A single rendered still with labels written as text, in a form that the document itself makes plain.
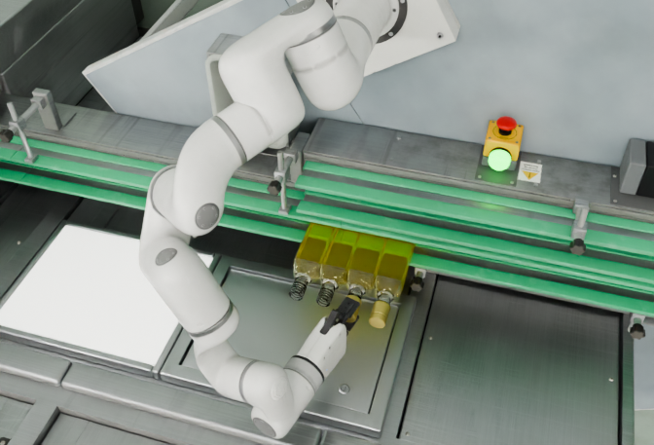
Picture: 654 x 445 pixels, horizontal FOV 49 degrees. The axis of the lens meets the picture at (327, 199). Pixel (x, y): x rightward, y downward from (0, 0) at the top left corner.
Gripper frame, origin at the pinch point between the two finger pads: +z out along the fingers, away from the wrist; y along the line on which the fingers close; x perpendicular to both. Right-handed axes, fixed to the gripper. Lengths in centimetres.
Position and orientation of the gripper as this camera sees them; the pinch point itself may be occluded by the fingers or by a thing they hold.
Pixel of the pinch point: (347, 314)
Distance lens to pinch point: 144.6
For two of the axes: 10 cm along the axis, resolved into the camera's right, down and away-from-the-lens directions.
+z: 5.2, -6.0, 6.1
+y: 0.0, -7.2, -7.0
